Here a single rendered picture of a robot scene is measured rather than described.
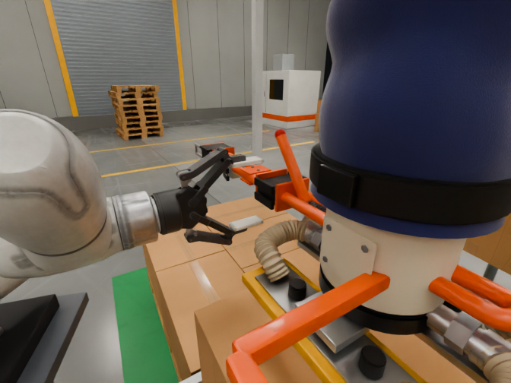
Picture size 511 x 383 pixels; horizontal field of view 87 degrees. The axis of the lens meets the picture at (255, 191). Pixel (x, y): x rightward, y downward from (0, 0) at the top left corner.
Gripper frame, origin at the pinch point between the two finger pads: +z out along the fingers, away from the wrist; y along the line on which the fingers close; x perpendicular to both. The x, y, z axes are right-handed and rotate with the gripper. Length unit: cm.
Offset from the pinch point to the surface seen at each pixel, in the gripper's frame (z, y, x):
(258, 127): 192, 47, -314
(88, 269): -53, 124, -183
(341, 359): -5.6, 10.8, 30.2
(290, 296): -4.9, 10.4, 18.9
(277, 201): 2.2, 0.9, 5.1
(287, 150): 5.5, -8.6, 3.1
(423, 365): 19.7, 30.2, 30.9
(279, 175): 7.9, -1.4, -2.5
